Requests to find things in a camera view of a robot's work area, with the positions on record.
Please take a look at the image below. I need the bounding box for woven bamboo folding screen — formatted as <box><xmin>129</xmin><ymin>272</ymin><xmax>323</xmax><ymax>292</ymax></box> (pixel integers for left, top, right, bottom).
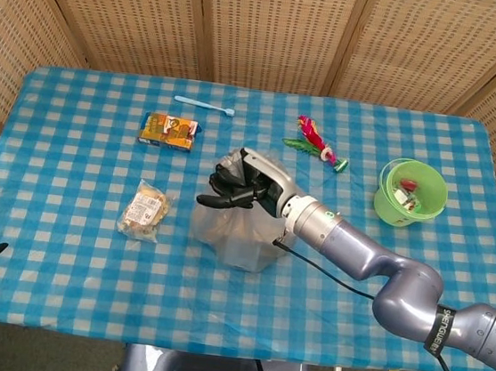
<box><xmin>0</xmin><ymin>0</ymin><xmax>496</xmax><ymax>235</ymax></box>

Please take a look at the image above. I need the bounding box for colourful feather shuttlecock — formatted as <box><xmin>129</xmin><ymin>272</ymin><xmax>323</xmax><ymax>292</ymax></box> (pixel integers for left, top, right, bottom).
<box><xmin>279</xmin><ymin>113</ymin><xmax>354</xmax><ymax>174</ymax></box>

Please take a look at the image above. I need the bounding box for packaged bread in clear wrapper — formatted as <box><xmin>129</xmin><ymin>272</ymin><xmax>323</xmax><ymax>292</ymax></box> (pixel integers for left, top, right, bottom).
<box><xmin>116</xmin><ymin>177</ymin><xmax>175</xmax><ymax>245</ymax></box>

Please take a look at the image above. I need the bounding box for transparent plastic bag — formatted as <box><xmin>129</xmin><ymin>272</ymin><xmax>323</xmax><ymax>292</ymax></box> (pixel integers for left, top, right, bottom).
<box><xmin>184</xmin><ymin>141</ymin><xmax>307</xmax><ymax>278</ymax></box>

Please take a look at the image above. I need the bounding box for blue white checkered tablecloth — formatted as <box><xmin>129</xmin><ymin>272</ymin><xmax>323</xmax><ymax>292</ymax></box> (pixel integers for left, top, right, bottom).
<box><xmin>0</xmin><ymin>58</ymin><xmax>496</xmax><ymax>371</ymax></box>

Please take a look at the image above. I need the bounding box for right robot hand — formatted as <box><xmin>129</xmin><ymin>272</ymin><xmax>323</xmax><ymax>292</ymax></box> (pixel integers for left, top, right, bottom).
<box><xmin>194</xmin><ymin>142</ymin><xmax>311</xmax><ymax>222</ymax></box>

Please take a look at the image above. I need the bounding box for black velcro strap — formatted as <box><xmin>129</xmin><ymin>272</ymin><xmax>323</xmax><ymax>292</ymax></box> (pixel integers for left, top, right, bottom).
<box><xmin>423</xmin><ymin>304</ymin><xmax>452</xmax><ymax>356</ymax></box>

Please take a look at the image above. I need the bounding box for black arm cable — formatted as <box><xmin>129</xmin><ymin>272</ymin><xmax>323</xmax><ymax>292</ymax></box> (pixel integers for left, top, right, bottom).
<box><xmin>258</xmin><ymin>237</ymin><xmax>489</xmax><ymax>371</ymax></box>

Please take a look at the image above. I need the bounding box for light blue toothbrush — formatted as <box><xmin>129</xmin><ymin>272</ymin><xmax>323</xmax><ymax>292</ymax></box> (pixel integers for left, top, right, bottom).
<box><xmin>173</xmin><ymin>94</ymin><xmax>238</xmax><ymax>117</ymax></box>

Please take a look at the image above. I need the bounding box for green plastic bucket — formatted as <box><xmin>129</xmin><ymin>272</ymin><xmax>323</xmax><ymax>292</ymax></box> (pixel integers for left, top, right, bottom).
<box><xmin>370</xmin><ymin>154</ymin><xmax>452</xmax><ymax>233</ymax></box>

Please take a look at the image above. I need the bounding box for orange and blue snack box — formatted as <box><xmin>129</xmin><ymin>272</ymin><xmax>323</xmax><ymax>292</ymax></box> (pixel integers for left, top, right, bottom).
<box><xmin>135</xmin><ymin>109</ymin><xmax>205</xmax><ymax>155</ymax></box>

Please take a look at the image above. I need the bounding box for small white packet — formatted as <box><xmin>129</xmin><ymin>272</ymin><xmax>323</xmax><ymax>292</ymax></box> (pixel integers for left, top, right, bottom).
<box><xmin>391</xmin><ymin>188</ymin><xmax>412</xmax><ymax>207</ymax></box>

